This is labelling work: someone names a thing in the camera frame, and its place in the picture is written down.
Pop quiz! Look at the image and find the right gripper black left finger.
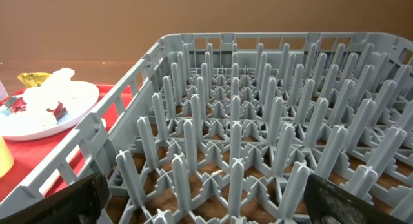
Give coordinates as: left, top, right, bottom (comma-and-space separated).
1, 172, 110, 224

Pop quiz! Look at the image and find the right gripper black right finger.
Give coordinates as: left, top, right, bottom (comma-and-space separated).
303, 174, 405, 224

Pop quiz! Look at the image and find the white tissue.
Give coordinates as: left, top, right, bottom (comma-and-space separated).
21, 68, 75, 112

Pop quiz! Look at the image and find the red snack wrapper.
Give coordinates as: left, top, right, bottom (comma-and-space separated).
3, 96, 66, 120

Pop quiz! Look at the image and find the yellow snack wrapper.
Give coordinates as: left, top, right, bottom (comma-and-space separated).
17, 72, 51, 88

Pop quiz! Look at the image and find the grey dishwasher rack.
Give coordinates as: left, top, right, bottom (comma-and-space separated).
1, 32, 412, 223

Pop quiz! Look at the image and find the white plastic spoon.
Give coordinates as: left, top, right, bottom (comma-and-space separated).
33, 116, 110, 197

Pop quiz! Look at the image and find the red plastic tray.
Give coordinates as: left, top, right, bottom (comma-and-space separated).
1, 85, 132, 202

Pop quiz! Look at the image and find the yellow plastic cup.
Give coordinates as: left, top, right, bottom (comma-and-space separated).
0, 137, 14, 178

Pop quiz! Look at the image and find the light blue plate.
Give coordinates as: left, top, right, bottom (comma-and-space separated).
1, 81, 99, 141

